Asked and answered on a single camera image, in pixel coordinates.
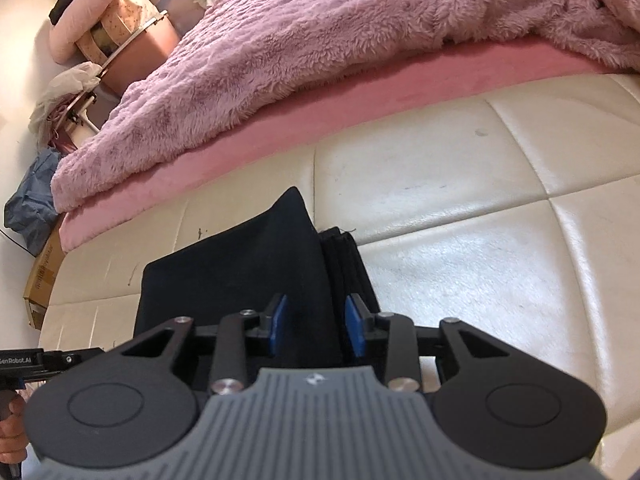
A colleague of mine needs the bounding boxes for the cardboard box with blue print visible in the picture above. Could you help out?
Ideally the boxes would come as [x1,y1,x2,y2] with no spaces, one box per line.
[22,215,68,331]

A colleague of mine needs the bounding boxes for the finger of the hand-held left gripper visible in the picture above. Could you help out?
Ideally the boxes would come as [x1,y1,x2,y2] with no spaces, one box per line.
[42,348,107,380]

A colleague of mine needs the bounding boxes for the floral patterned storage bag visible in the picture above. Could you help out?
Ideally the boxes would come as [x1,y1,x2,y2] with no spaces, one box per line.
[75,0,161,61]

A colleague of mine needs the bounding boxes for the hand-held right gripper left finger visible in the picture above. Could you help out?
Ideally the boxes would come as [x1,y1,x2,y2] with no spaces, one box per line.
[112,293,290,396]

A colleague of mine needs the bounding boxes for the pink bed sheet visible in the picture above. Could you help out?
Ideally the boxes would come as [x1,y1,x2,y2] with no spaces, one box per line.
[59,37,617,253]

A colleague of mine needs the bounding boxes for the pink fluffy blanket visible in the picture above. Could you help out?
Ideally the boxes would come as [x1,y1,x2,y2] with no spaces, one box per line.
[51,0,640,213]

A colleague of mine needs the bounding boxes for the pink plush pillow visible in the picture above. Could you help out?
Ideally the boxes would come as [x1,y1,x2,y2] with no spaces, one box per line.
[48,0,161,61]

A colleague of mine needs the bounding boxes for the blue plastic bag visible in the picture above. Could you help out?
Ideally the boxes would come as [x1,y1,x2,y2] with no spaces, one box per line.
[4,147,63,253]

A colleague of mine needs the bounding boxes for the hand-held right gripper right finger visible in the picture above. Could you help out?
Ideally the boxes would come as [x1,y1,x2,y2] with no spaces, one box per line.
[344,293,522,395]

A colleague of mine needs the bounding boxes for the person's left hand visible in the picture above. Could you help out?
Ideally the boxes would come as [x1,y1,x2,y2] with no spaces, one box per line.
[0,394,27,467]

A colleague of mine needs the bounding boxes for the black pants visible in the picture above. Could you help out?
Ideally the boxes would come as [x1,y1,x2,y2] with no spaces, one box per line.
[132,186,382,393]

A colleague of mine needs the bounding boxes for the white cloth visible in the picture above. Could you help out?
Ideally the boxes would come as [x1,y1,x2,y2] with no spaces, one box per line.
[29,61,103,136]

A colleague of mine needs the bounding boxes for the black cloth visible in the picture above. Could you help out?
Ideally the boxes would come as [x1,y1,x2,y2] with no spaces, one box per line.
[48,0,88,26]

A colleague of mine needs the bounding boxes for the black cable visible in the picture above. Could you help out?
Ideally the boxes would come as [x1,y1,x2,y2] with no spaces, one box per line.
[0,227,37,257]

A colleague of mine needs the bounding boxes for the pink storage box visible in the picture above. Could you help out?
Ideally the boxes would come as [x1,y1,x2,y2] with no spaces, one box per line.
[102,10,183,98]

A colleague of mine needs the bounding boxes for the white desk frame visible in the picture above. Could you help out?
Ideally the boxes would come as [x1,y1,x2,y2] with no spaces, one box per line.
[47,87,103,153]

